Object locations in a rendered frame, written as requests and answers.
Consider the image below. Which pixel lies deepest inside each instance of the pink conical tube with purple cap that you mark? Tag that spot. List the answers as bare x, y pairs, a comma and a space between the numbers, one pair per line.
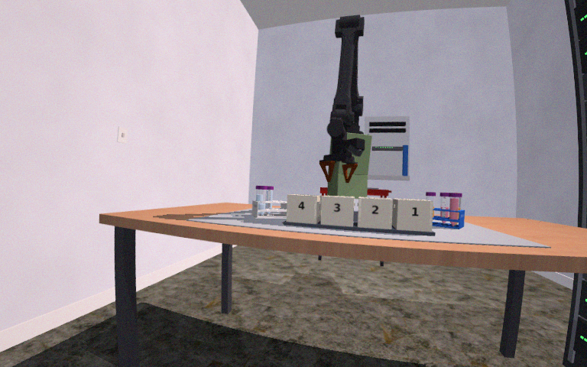
454, 206

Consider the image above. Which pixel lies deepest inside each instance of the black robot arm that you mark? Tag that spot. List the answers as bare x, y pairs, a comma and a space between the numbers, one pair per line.
349, 28

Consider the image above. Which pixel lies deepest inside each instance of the white tube rack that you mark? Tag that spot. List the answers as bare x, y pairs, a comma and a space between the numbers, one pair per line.
282, 209

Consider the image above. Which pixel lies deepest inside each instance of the grey flat mat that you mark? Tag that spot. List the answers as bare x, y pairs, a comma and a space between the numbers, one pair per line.
469, 234

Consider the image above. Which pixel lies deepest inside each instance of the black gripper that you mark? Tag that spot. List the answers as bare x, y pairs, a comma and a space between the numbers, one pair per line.
332, 159

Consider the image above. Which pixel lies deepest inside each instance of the tube with pink liquid and purple cap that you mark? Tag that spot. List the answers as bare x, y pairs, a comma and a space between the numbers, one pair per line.
444, 204

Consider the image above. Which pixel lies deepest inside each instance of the beige bucket adapter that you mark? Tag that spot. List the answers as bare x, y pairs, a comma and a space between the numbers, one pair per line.
412, 215
337, 210
375, 213
304, 208

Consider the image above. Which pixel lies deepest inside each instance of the blue tube rack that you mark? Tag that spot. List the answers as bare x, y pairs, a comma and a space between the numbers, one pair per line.
447, 225

